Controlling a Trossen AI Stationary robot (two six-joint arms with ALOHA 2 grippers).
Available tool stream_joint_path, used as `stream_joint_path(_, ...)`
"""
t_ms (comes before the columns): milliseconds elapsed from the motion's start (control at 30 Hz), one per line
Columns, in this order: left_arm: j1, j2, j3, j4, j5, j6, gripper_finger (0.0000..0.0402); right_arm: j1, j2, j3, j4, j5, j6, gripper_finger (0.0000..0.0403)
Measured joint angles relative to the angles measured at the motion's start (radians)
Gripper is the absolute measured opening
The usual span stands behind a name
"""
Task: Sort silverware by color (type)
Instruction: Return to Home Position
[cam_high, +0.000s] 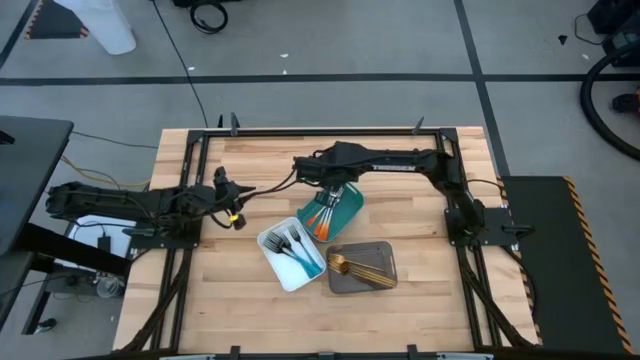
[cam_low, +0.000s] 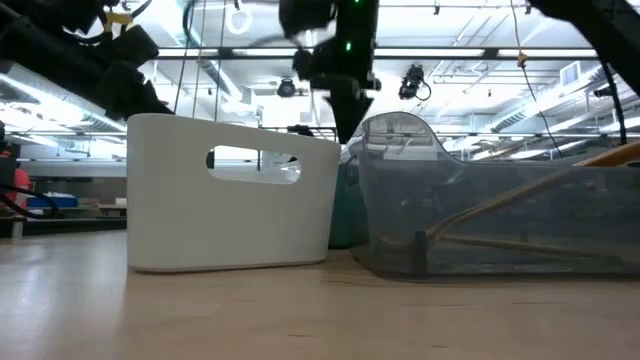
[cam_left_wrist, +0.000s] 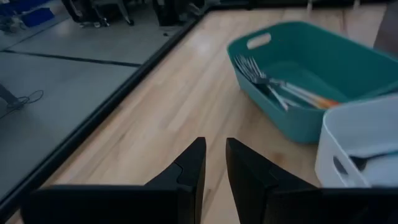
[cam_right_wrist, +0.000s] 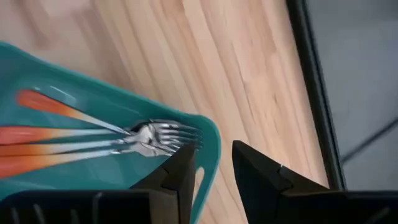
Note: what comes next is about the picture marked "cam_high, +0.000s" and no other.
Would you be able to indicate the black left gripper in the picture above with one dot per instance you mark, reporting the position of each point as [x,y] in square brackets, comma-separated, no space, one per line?
[217,199]

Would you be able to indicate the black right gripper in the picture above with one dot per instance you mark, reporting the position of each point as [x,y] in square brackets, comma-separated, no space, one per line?
[325,167]

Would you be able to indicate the teal plastic bin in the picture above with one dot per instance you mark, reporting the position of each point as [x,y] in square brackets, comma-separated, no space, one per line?
[347,210]

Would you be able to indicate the smoky grey transparent bin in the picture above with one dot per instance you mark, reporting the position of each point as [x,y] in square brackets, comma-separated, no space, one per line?
[380,255]

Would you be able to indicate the white plastic bin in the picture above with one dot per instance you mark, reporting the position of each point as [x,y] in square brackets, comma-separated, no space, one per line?
[290,275]

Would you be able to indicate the wooden spatula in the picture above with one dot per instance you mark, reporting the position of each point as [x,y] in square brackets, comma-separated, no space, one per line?
[370,278]

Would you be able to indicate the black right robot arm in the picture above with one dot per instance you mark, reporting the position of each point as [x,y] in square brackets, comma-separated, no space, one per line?
[400,161]

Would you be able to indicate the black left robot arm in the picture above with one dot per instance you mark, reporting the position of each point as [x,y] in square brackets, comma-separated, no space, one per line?
[125,202]

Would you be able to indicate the small black power adapter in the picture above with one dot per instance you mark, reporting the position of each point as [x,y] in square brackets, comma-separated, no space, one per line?
[104,243]

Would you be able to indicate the black desk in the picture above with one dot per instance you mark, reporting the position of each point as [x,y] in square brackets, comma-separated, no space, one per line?
[30,165]

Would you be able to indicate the large black hazard-striped mat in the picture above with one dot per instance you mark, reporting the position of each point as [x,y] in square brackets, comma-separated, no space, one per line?
[565,275]

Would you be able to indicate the small black hazard-striped mat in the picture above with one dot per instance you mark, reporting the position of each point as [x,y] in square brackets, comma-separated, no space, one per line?
[52,25]

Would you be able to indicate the black and red object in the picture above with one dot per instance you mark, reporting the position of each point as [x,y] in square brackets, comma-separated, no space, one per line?
[625,102]

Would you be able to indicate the black equipment box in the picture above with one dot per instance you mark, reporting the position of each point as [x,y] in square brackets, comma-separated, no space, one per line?
[620,20]

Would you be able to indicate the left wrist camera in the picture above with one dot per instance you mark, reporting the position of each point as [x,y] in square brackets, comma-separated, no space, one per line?
[220,175]

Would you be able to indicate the black aluminium table frame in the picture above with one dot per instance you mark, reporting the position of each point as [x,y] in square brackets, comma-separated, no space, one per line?
[325,132]

